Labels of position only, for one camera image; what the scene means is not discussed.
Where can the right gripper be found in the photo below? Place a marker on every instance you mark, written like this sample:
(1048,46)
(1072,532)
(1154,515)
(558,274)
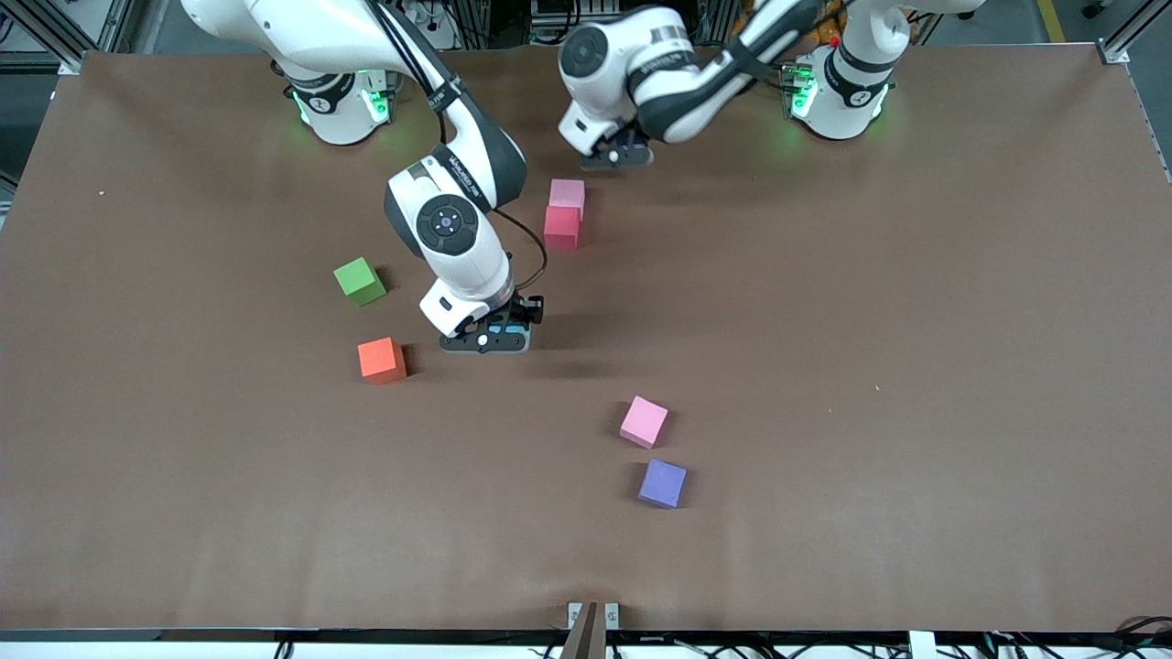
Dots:
(528,309)

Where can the aluminium frame profile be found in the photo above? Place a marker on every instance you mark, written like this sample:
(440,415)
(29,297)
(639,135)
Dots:
(1112,53)
(69,64)

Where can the orange foam cube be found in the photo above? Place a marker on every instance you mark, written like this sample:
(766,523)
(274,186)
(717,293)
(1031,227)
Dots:
(380,359)

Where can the teal blue foam cube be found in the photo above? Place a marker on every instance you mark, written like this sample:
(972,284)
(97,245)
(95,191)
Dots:
(501,328)

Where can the metal mounting bracket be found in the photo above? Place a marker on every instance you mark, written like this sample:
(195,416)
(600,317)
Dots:
(573,611)

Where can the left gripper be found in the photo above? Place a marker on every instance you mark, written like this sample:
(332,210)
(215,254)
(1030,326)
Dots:
(629,133)

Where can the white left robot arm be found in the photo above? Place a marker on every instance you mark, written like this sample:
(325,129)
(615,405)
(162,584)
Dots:
(678,59)

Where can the brown table cover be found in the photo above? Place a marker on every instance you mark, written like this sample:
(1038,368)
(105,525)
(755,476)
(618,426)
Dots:
(275,503)

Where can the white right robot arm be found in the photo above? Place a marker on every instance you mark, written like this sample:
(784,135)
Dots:
(446,221)

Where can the green foam cube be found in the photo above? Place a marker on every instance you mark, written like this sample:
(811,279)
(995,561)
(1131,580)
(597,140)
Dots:
(359,279)

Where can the white power strip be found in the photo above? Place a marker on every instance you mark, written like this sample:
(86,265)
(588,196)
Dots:
(430,14)

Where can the dark pink foam cube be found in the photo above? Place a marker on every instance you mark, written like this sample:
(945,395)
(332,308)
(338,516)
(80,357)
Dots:
(561,227)

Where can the orange snack bags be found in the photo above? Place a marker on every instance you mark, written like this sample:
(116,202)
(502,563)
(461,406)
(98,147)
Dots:
(824,27)

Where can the brown wooden bar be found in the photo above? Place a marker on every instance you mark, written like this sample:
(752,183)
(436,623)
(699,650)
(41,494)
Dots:
(583,641)

